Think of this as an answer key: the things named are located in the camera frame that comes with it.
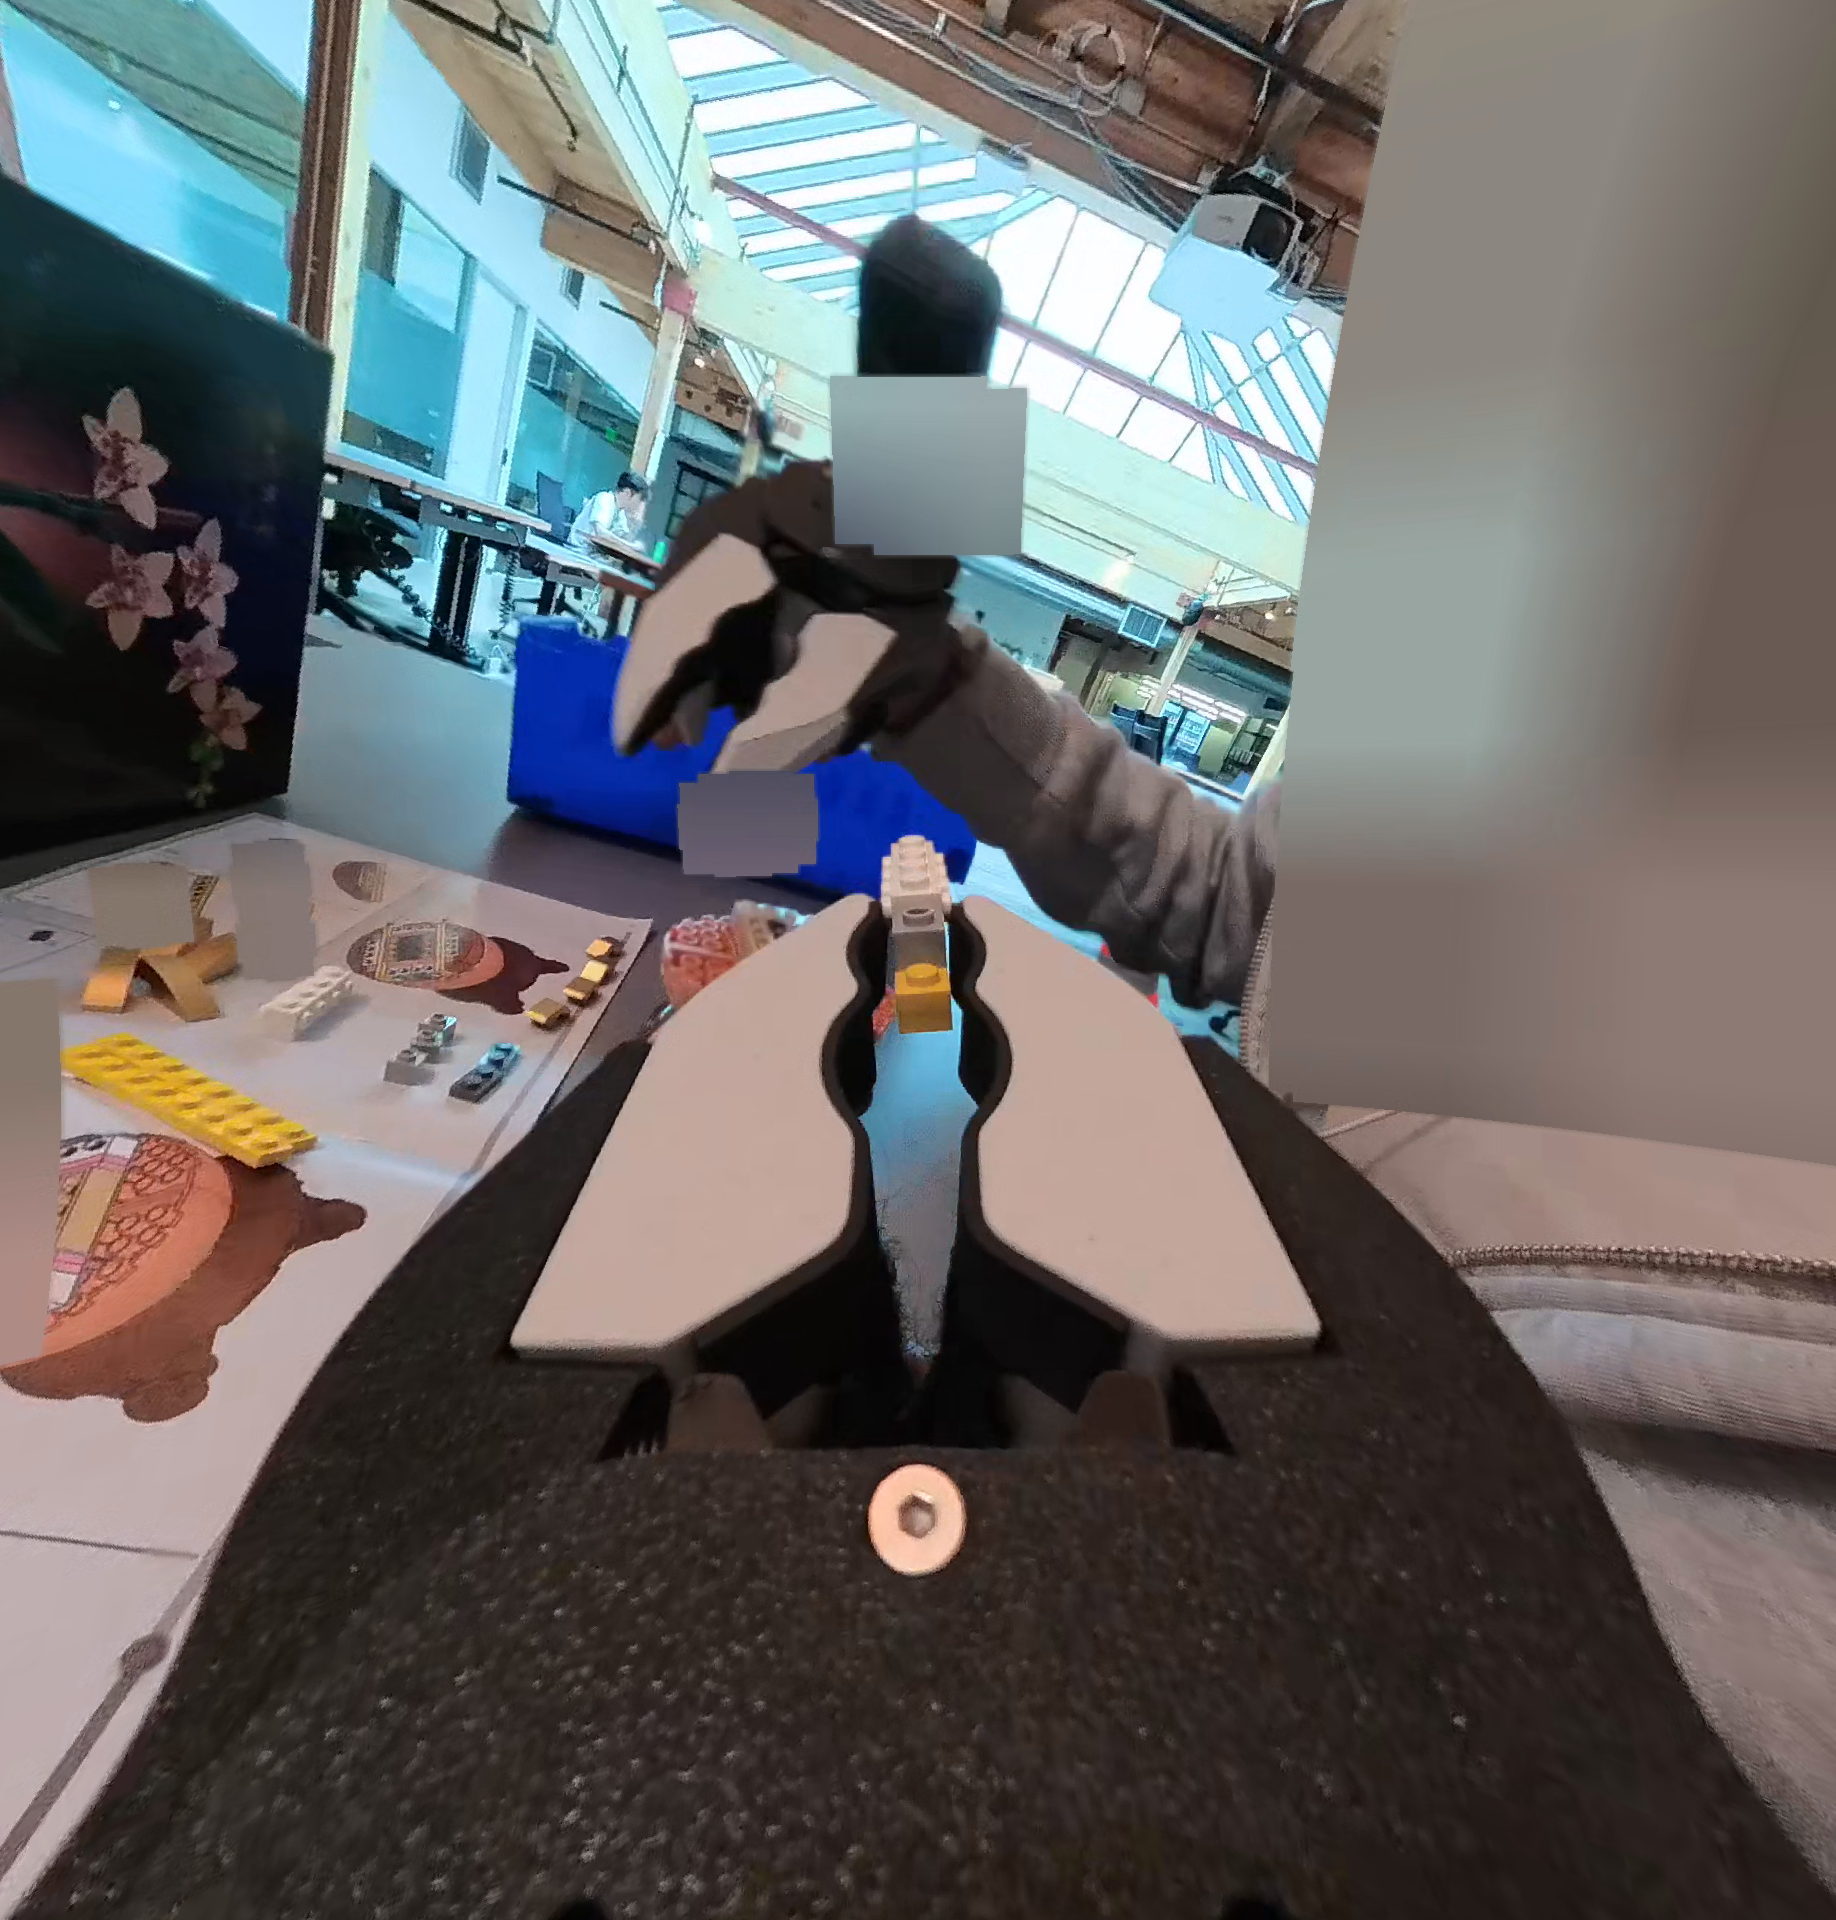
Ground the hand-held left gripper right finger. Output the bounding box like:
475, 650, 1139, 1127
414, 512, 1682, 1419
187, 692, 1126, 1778
954, 894, 1327, 1367

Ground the black orchid picture box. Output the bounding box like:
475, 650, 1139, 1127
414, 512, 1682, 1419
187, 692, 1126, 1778
0, 155, 338, 872

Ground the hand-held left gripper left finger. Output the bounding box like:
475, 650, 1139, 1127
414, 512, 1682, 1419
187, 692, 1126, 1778
510, 894, 882, 1360

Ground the white toy brick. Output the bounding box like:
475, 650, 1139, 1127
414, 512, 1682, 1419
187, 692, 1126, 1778
880, 836, 959, 962
259, 964, 367, 1042

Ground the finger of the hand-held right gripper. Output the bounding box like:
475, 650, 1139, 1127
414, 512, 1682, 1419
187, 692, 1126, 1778
615, 533, 782, 755
720, 614, 894, 774

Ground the white ceiling projector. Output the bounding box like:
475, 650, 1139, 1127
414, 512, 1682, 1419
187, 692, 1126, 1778
1184, 162, 1322, 294

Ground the blue plastic bin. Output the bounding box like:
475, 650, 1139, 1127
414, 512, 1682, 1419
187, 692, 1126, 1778
503, 612, 984, 905

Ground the toy instruction sheet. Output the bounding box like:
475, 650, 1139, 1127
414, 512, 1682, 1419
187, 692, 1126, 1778
0, 805, 660, 1554

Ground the wooden office desk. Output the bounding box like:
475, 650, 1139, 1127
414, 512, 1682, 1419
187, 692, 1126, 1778
319, 449, 666, 662

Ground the wide yellow toy plate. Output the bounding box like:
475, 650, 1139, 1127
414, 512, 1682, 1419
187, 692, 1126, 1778
58, 1031, 324, 1168

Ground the grey desk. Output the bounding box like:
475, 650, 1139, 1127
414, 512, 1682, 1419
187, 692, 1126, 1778
0, 614, 1267, 1920

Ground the person's right forearm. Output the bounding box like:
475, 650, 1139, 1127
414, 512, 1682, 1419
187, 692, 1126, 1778
884, 618, 1288, 1010

